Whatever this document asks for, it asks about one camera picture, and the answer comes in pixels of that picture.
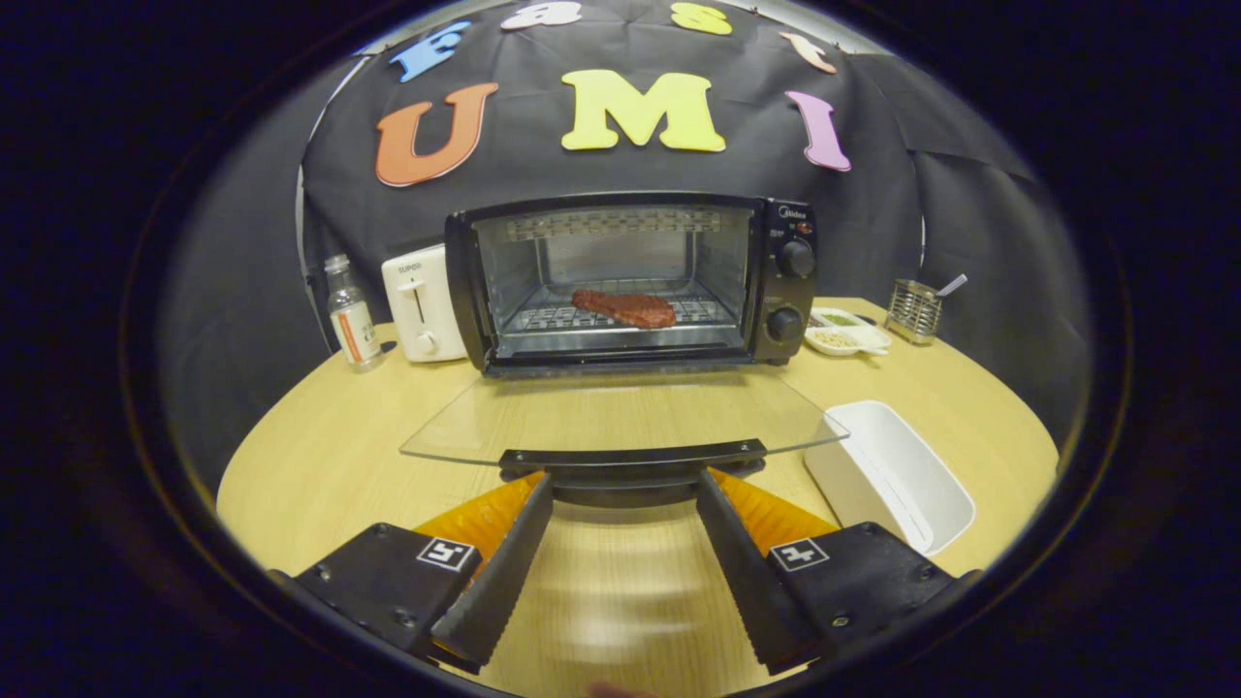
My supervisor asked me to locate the white rectangular tray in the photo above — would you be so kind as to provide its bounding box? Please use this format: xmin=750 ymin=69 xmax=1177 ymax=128
xmin=803 ymin=399 xmax=976 ymax=556

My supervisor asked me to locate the black backdrop cloth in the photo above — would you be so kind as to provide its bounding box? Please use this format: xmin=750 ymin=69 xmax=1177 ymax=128
xmin=155 ymin=0 xmax=1092 ymax=486

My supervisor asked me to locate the white bread toaster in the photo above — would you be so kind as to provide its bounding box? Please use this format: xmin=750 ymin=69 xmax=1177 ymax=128
xmin=381 ymin=242 xmax=468 ymax=365

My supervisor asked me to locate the red raw steak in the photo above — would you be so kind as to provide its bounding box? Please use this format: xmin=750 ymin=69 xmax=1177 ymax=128
xmin=571 ymin=288 xmax=678 ymax=331

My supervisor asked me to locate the white divided condiment dish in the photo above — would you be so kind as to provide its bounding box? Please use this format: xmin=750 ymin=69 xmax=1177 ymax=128
xmin=805 ymin=306 xmax=893 ymax=358

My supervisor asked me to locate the wire mesh utensil holder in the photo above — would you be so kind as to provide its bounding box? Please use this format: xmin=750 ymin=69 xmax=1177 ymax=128
xmin=884 ymin=279 xmax=943 ymax=346

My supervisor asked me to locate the clear glass bottle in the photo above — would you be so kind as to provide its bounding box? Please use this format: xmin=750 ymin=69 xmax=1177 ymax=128
xmin=324 ymin=254 xmax=384 ymax=372

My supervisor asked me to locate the black toaster oven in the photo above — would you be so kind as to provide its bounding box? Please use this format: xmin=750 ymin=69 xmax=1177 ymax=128
xmin=399 ymin=191 xmax=850 ymax=510

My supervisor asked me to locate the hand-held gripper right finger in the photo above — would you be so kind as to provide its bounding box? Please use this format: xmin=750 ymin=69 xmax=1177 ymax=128
xmin=695 ymin=467 xmax=982 ymax=677

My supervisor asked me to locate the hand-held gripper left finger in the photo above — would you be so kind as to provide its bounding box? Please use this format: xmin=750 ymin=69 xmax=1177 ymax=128
xmin=270 ymin=470 xmax=556 ymax=675

